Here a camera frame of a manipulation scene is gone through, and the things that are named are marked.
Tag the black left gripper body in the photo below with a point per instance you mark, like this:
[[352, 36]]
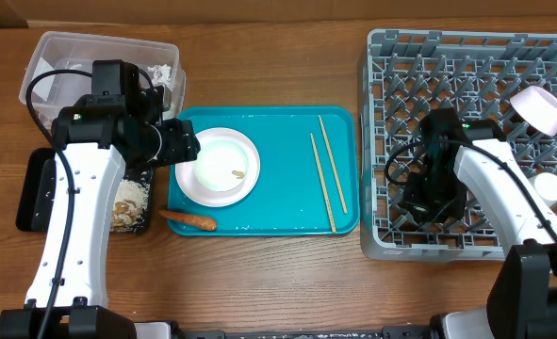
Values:
[[163, 146]]

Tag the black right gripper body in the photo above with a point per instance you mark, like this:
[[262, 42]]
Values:
[[439, 195]]

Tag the white napkin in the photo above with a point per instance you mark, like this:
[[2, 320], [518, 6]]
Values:
[[161, 74]]

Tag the cream bowl with leftovers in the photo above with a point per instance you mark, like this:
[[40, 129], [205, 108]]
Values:
[[221, 165]]

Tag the orange carrot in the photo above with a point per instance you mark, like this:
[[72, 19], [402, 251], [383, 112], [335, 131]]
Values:
[[200, 222]]

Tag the wooden chopstick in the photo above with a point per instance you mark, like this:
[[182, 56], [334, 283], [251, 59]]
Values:
[[324, 190], [333, 165]]

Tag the small white cup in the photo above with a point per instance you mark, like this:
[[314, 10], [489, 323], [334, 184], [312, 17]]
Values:
[[545, 184]]

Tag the pink white bowl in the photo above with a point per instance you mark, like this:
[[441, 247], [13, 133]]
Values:
[[538, 108]]

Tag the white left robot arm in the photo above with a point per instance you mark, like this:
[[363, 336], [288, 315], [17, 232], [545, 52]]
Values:
[[117, 126]]

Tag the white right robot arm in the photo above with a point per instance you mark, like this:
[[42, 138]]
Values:
[[474, 157]]

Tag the black food waste tray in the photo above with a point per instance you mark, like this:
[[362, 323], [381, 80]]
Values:
[[35, 206]]

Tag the grey dishwasher rack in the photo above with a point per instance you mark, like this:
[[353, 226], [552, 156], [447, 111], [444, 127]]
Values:
[[405, 74]]

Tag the rice and meat leftovers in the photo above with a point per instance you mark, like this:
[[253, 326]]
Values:
[[130, 207]]

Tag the teal serving tray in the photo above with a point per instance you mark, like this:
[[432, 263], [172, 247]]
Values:
[[287, 198]]

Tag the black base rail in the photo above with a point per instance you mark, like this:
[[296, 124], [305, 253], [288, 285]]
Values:
[[388, 332]]

